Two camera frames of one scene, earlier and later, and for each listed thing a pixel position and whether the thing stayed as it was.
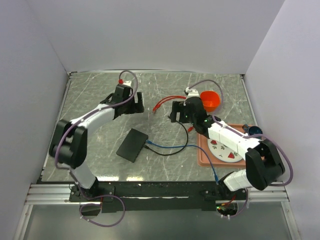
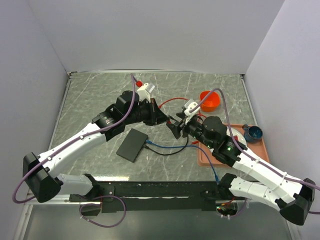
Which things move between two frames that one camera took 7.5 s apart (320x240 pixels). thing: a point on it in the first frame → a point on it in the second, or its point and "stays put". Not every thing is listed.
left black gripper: (137, 107) → (156, 116)
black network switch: (132, 145) stays put
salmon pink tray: (206, 158) stays put
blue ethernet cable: (157, 145) stays put
